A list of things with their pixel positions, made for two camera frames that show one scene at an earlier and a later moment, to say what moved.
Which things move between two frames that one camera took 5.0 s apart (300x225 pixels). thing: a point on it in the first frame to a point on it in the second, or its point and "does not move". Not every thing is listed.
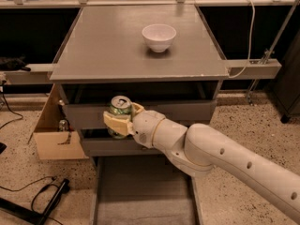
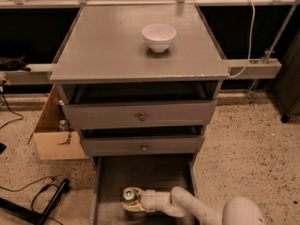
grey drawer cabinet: x=160 y=55 does not move
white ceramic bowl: x=158 y=37 does not move
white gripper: x=145 y=126 to x=149 y=200
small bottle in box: x=63 y=126 does not move
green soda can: x=122 y=106 to x=129 y=195
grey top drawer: x=93 y=111 does not move
